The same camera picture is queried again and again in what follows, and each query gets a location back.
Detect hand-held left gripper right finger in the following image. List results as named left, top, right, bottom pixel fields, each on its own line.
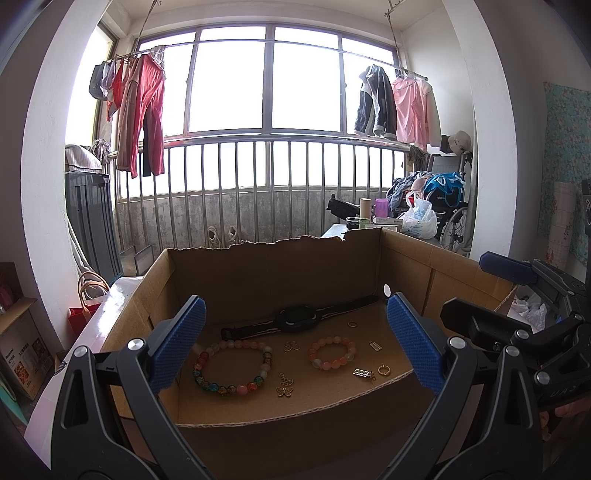
left=387, top=293, right=543, bottom=480

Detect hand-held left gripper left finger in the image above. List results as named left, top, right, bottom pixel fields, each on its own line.
left=51, top=295, right=218, bottom=480

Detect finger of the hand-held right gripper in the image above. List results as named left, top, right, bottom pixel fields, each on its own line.
left=440, top=298, right=585, bottom=357
left=479, top=251, right=588, bottom=319

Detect multicolour bead bracelet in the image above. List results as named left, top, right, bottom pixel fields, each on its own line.
left=192, top=339, right=274, bottom=398

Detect orange pink bead bracelet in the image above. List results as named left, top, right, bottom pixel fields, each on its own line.
left=308, top=336, right=358, bottom=371

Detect brown cardboard box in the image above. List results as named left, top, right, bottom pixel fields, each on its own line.
left=99, top=226, right=520, bottom=480

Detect black striped strap watch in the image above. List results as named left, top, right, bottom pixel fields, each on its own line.
left=221, top=295, right=380, bottom=342

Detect person's right hand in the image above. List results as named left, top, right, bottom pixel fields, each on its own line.
left=540, top=401, right=591, bottom=439

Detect metal trays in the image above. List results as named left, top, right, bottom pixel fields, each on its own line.
left=119, top=244, right=155, bottom=278

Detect beige handbag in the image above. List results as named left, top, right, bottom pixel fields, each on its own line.
left=78, top=271, right=112, bottom=305

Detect red paper bag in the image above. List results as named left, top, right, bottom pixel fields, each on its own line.
left=68, top=305, right=105, bottom=335

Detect white blue plastic bag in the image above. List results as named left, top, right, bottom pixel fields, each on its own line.
left=398, top=193, right=437, bottom=240

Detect small white green boxes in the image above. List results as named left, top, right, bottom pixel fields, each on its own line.
left=361, top=216, right=404, bottom=232

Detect wheelchair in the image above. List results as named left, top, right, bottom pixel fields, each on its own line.
left=425, top=151, right=476, bottom=254

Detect white sack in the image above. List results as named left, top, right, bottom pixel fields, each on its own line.
left=67, top=217, right=100, bottom=296

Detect pile of clothes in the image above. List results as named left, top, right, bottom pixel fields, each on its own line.
left=387, top=172, right=432, bottom=215

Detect grey side table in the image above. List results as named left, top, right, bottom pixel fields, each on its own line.
left=321, top=224, right=384, bottom=241

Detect brown hanging cloth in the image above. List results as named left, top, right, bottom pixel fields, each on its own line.
left=406, top=145, right=432, bottom=174

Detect grey metal cabinet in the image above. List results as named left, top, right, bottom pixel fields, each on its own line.
left=65, top=171, right=123, bottom=284

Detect black device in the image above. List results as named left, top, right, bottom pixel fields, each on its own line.
left=327, top=195, right=363, bottom=222

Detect printed appliance cardboard box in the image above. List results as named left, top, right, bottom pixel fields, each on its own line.
left=0, top=298, right=55, bottom=401

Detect teal metal pot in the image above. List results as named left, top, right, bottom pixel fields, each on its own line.
left=0, top=367, right=28, bottom=428

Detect pink shirt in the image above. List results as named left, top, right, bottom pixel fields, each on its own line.
left=392, top=75, right=443, bottom=151

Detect folded grey cloth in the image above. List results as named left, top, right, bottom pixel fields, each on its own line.
left=65, top=144, right=103, bottom=174

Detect striped cloth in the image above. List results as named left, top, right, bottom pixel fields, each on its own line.
left=89, top=138, right=112, bottom=164

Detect dark jacket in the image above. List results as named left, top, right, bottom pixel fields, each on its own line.
left=354, top=65, right=399, bottom=138

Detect metal drying rod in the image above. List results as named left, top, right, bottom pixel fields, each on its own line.
left=115, top=44, right=432, bottom=84

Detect beige pink pants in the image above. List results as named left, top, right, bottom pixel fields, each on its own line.
left=115, top=55, right=148, bottom=179

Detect red pants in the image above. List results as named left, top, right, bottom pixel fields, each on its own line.
left=137, top=54, right=166, bottom=177

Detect red top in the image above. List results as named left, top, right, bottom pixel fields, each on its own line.
left=106, top=62, right=127, bottom=121

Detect grey garment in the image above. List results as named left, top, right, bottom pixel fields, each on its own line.
left=89, top=61, right=116, bottom=101

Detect window frame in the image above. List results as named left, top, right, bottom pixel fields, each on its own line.
left=134, top=23, right=403, bottom=139

